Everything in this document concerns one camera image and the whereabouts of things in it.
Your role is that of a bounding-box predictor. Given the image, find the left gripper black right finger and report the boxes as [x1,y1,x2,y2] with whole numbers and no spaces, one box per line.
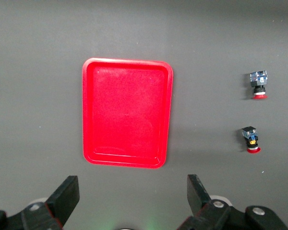
[177,174,288,230]

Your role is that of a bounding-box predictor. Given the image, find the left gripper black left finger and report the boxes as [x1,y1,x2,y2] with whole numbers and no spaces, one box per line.
[0,175,80,230]

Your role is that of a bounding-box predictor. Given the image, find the red push button small block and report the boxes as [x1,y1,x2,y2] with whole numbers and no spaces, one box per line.
[241,126,262,154]

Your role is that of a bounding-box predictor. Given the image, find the red push button large block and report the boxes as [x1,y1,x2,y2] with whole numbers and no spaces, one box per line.
[249,69,269,100]

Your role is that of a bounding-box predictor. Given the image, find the red plastic tray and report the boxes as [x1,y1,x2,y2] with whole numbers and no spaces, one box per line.
[82,57,174,169]

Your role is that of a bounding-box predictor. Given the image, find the dark grey table mat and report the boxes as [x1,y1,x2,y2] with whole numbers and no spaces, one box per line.
[0,0,288,230]

